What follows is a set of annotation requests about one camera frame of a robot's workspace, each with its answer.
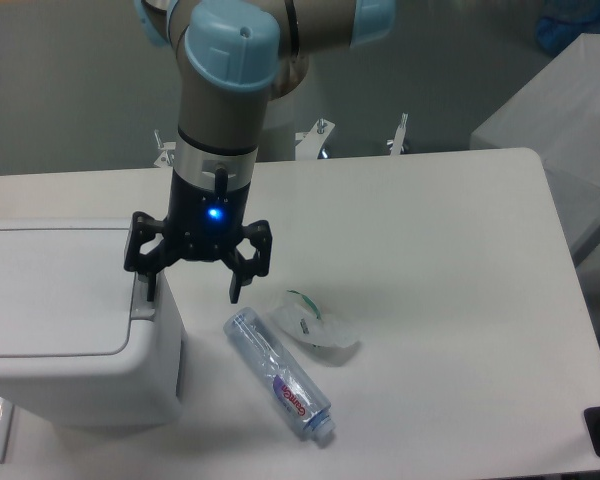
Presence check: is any crumpled clear plastic bag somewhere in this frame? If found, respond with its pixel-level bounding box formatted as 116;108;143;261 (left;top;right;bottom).
267;289;359;349

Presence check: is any white plastic trash can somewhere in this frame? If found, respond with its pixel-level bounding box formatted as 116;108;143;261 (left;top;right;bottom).
0;219;186;427

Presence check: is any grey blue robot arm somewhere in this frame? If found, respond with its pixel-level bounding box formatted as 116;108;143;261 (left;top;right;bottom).
124;1;396;301

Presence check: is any white covered side table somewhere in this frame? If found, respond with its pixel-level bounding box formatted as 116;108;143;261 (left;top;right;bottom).
470;34;600;263

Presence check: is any clear plastic water bottle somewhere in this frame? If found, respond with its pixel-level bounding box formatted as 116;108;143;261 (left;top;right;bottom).
223;308;335;445

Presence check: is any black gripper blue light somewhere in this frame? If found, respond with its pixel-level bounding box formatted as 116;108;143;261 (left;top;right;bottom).
124;131;272;304

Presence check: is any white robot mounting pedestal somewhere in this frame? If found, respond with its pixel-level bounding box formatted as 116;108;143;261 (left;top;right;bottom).
152;49;410;169

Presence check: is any blue object in corner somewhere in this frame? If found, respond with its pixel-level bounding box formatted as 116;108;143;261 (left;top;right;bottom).
534;1;600;57

